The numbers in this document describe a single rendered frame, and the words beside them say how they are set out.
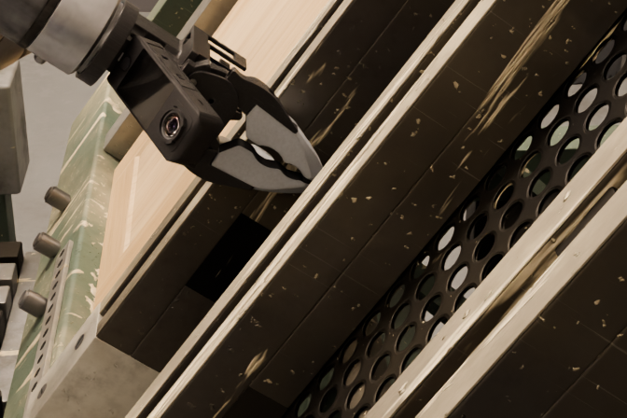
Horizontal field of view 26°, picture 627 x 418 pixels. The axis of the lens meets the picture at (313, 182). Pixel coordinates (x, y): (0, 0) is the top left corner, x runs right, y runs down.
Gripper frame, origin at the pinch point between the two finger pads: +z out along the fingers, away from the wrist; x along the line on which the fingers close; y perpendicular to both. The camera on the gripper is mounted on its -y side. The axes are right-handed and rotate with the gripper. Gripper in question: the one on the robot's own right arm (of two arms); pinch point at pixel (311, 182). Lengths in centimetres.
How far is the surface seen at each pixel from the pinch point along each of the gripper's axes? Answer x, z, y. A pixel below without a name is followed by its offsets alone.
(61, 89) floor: 133, 21, 321
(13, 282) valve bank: 57, -3, 63
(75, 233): 40, -3, 50
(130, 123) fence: 33, -1, 73
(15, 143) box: 52, -10, 91
